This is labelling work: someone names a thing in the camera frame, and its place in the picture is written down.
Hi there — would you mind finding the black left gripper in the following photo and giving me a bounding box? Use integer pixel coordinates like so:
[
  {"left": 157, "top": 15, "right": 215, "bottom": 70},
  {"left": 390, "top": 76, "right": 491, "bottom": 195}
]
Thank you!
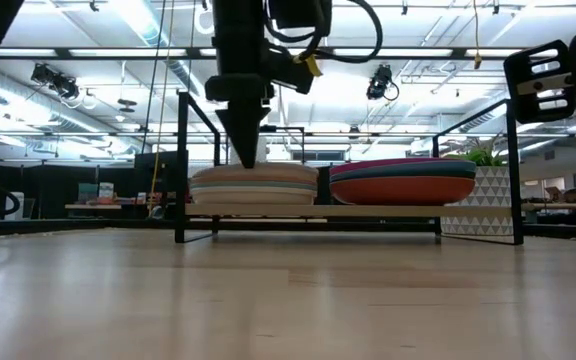
[{"left": 204, "top": 0, "right": 276, "bottom": 170}]

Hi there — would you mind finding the pale peach plate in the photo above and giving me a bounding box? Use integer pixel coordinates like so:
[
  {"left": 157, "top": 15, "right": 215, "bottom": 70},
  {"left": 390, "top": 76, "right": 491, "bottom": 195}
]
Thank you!
[{"left": 190, "top": 187, "right": 318, "bottom": 206}]

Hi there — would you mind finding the succulent in white patterned pot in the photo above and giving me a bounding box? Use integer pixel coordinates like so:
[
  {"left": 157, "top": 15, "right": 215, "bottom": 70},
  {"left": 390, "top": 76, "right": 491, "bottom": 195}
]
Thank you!
[{"left": 440, "top": 137, "right": 515, "bottom": 238}]

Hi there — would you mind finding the black monitor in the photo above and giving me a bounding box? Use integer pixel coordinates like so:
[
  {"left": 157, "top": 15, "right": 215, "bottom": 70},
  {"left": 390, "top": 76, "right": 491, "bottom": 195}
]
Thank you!
[{"left": 134, "top": 151, "right": 179, "bottom": 201}]

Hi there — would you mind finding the background wooden table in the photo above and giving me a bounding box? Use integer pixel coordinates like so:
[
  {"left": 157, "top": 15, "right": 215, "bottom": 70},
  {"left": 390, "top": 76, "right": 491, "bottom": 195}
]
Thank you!
[
  {"left": 65, "top": 203, "right": 123, "bottom": 211},
  {"left": 520, "top": 201, "right": 576, "bottom": 212}
]

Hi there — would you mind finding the black ceiling spotlight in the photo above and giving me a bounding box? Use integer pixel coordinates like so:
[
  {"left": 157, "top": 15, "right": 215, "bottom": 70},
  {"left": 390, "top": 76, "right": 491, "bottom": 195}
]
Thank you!
[
  {"left": 366, "top": 63, "right": 400, "bottom": 102},
  {"left": 52, "top": 74, "right": 81, "bottom": 100},
  {"left": 30, "top": 63, "right": 58, "bottom": 87}
]

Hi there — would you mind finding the orange-red plate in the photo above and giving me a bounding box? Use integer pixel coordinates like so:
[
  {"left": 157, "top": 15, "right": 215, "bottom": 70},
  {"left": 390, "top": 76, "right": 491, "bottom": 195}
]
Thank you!
[{"left": 329, "top": 175, "right": 477, "bottom": 207}]

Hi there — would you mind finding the white bin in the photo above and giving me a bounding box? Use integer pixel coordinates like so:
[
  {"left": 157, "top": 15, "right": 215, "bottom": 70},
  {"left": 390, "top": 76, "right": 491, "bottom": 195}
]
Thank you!
[{"left": 5, "top": 191, "right": 26, "bottom": 221}]

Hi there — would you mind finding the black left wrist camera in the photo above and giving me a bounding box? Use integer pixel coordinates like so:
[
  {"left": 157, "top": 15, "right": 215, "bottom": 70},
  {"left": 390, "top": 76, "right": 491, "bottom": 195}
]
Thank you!
[{"left": 266, "top": 46, "right": 316, "bottom": 96}]

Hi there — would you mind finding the hanging yellow rope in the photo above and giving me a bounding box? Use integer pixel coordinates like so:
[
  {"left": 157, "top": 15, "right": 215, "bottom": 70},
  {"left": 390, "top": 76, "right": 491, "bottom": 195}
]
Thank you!
[{"left": 148, "top": 0, "right": 176, "bottom": 211}]

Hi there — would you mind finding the wooden shelf with black frame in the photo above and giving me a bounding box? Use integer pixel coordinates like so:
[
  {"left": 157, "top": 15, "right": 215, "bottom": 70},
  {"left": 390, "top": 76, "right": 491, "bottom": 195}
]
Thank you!
[{"left": 174, "top": 91, "right": 525, "bottom": 246}]

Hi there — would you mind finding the black cable with yellow tag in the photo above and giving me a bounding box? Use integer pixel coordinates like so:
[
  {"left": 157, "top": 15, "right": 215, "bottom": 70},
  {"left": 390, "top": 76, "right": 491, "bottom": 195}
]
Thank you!
[{"left": 262, "top": 0, "right": 385, "bottom": 79}]

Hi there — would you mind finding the black aluminium table frame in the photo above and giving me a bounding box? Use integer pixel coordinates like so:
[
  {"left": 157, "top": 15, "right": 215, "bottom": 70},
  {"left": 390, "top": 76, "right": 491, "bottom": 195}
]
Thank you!
[{"left": 0, "top": 215, "right": 576, "bottom": 241}]

